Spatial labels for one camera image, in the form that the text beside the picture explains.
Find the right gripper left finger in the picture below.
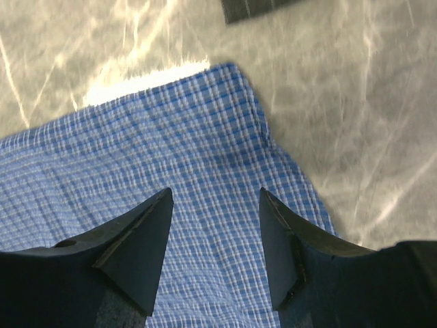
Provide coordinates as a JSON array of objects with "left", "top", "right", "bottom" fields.
[{"left": 1, "top": 188, "right": 173, "bottom": 327}]

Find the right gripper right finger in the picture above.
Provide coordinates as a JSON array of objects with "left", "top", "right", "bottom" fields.
[{"left": 259, "top": 189, "right": 436, "bottom": 327}]

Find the folded dark striped shirt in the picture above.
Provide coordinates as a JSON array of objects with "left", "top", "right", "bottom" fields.
[{"left": 221, "top": 0, "right": 305, "bottom": 25}]

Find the blue plaid long sleeve shirt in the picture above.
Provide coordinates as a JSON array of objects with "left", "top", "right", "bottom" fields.
[{"left": 1, "top": 64, "right": 334, "bottom": 327}]

